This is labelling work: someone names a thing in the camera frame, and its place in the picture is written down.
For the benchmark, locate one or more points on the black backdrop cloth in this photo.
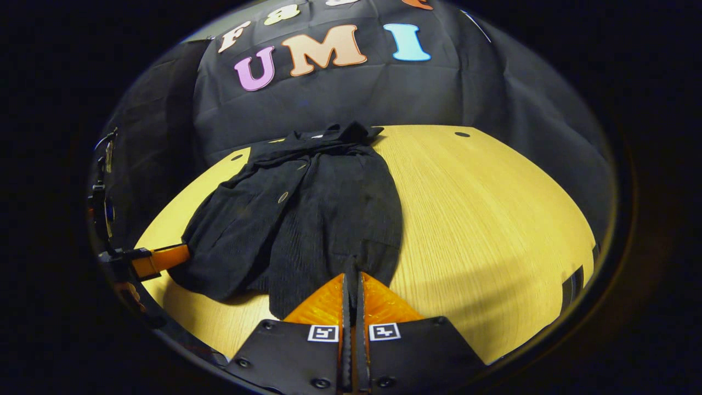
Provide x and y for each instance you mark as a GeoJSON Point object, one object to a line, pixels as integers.
{"type": "Point", "coordinates": [340, 104]}

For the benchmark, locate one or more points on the black button shirt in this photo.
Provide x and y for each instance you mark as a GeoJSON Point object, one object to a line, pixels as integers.
{"type": "Point", "coordinates": [307, 219]}

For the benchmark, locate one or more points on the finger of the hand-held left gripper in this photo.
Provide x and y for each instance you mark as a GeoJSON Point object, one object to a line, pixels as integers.
{"type": "Point", "coordinates": [159, 259]}

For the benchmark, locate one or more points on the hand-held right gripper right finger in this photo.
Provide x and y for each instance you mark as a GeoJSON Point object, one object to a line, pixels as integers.
{"type": "Point", "coordinates": [417, 356]}

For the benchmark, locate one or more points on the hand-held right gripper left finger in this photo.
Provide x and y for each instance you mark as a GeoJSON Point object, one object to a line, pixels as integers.
{"type": "Point", "coordinates": [290, 356]}

